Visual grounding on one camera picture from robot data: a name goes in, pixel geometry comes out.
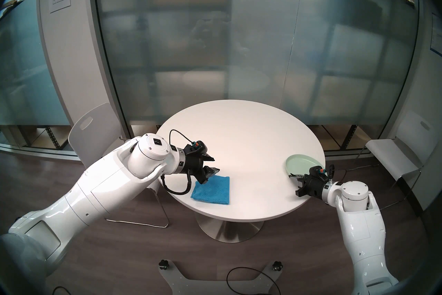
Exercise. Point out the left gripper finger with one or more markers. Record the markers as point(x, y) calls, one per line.
point(211, 172)
point(209, 158)

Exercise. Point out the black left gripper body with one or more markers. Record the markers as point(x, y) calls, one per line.
point(195, 164)

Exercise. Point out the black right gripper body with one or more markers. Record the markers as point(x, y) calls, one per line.
point(314, 185)

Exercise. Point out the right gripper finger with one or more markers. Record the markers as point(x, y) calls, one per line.
point(299, 191)
point(297, 176)

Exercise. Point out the pale green round plate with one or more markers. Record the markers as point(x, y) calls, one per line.
point(300, 163)

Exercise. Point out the blue microfiber napkin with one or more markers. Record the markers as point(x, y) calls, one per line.
point(212, 190)

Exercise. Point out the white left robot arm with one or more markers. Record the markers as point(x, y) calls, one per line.
point(103, 190)

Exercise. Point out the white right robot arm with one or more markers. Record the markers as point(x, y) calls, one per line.
point(359, 221)

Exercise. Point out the black star knob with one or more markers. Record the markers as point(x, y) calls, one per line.
point(276, 265)
point(163, 263)

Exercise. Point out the white chair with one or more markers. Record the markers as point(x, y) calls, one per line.
point(411, 145)
point(93, 128)

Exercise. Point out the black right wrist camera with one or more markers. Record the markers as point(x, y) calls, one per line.
point(317, 170)

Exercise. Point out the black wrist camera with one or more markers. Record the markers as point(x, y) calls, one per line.
point(197, 147)
point(317, 170)

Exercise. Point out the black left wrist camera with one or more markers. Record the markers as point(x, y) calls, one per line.
point(197, 147)

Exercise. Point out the steel table pedestal base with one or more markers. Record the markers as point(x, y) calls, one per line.
point(229, 230)

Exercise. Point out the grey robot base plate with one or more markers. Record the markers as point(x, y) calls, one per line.
point(172, 278)

